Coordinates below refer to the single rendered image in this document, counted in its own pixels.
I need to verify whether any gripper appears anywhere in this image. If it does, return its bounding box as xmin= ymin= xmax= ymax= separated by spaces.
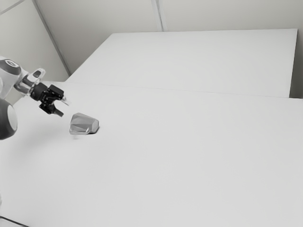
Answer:
xmin=30 ymin=82 xmax=72 ymax=118

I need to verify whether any faceted mug with angular handle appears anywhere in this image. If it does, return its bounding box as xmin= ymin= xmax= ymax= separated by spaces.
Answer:
xmin=69 ymin=113 xmax=100 ymax=136

